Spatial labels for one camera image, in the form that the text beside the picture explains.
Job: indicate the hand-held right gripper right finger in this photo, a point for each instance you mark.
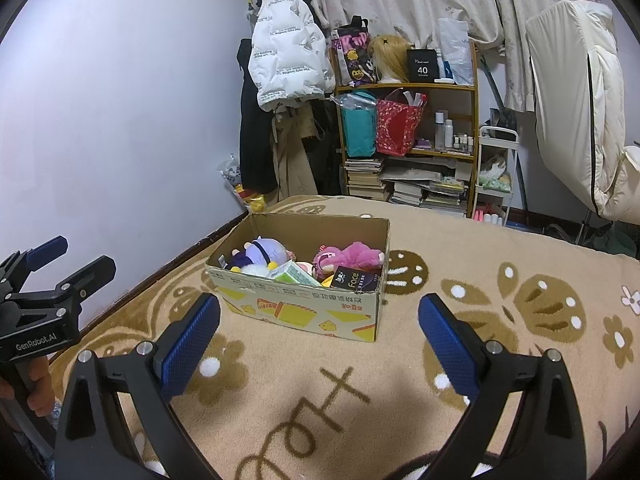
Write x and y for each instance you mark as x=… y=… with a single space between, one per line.
x=447 y=340

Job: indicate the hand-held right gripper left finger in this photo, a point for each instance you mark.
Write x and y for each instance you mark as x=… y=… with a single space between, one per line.
x=187 y=345

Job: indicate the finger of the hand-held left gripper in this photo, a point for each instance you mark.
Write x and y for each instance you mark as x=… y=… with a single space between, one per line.
x=87 y=272
x=47 y=250

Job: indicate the black tissue pack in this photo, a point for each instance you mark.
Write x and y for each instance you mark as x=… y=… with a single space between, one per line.
x=355 y=280

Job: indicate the printed cardboard box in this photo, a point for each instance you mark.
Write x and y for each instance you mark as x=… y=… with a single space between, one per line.
x=300 y=310

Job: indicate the purple plush doll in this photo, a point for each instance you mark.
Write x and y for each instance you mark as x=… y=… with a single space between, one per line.
x=265 y=250

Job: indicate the pink plush bear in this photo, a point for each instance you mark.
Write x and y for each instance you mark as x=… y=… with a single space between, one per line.
x=357 y=255

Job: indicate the green tissue pack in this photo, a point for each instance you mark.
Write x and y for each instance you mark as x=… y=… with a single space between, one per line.
x=295 y=275

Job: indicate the person's left hand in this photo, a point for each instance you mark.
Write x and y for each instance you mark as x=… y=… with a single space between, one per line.
x=41 y=390

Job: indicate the pile of books and papers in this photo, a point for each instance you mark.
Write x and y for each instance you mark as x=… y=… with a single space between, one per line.
x=430 y=185

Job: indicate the yellow red packet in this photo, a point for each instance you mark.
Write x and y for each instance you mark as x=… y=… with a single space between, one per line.
x=252 y=200

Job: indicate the pale green bag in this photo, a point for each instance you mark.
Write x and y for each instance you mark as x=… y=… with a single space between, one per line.
x=494 y=175

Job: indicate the clear plastic bag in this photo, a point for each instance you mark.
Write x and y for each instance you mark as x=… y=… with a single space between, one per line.
x=230 y=172

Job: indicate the stack of books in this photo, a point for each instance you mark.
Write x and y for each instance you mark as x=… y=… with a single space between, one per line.
x=365 y=180

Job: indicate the white rolling cart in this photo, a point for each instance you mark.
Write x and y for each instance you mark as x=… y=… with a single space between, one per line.
x=495 y=140

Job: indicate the white bottle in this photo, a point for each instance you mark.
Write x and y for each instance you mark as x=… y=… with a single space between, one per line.
x=439 y=130

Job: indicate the beige trench coat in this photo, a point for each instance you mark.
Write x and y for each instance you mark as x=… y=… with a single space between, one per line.
x=295 y=160

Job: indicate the black coat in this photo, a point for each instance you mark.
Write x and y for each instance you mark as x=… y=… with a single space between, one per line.
x=255 y=135

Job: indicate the red gift bag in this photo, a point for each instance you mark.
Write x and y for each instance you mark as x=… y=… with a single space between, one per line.
x=397 y=127

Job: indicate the teal bag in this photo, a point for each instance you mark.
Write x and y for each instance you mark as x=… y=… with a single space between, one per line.
x=359 y=130

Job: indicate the wooden shelf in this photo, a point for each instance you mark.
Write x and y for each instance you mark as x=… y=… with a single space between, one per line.
x=473 y=110

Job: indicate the black cardboard box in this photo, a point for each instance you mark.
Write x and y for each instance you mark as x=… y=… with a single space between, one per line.
x=422 y=65

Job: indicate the cream padded chair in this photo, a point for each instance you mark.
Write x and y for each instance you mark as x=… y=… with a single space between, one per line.
x=565 y=85

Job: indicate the blonde wig head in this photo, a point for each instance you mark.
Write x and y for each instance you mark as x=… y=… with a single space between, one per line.
x=390 y=57

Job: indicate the white plastic bag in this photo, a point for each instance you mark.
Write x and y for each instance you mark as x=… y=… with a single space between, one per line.
x=455 y=50

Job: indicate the white puffer jacket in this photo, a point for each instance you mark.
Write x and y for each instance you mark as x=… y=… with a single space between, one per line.
x=287 y=50

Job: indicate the black patterned tote bag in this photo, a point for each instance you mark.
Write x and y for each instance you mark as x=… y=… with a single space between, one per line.
x=352 y=55

